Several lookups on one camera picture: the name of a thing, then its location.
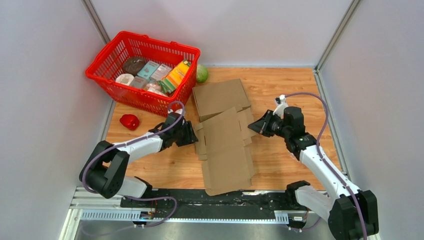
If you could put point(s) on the large brown cardboard box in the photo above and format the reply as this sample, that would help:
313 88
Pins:
212 99

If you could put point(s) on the teal small box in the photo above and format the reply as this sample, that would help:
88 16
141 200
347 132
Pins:
147 71

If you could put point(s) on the white round roll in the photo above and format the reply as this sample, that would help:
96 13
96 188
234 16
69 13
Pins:
125 79

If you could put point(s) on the red bell pepper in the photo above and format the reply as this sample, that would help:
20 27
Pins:
130 121

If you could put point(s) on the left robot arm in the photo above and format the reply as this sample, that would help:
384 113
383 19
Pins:
104 173

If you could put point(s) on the grey pink box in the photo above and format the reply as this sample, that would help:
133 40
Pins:
139 83

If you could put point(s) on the green cabbage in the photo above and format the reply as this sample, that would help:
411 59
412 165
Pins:
202 73

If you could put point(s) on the yellow orange juice carton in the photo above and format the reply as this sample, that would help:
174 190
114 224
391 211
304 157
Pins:
177 74

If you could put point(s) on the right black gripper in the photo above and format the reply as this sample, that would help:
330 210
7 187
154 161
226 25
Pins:
261 125

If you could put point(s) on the green carton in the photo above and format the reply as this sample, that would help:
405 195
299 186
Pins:
164 87

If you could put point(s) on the aluminium frame post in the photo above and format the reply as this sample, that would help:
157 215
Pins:
348 15
95 18

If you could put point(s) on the small cardboard sheet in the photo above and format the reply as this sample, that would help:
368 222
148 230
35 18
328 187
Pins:
223 149

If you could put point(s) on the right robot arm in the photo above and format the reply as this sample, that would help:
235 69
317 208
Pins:
351 213

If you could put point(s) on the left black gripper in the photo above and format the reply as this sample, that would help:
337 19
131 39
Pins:
191 137

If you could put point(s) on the aluminium frame post left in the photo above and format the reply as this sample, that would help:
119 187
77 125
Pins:
95 18

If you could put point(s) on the grey small box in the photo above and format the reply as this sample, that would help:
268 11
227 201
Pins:
161 72

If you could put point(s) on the aluminium frame post right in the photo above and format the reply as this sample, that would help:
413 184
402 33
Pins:
348 15

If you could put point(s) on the red plastic shopping basket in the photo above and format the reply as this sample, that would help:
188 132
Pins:
108 65

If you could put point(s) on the pink white packet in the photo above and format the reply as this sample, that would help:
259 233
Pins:
154 88

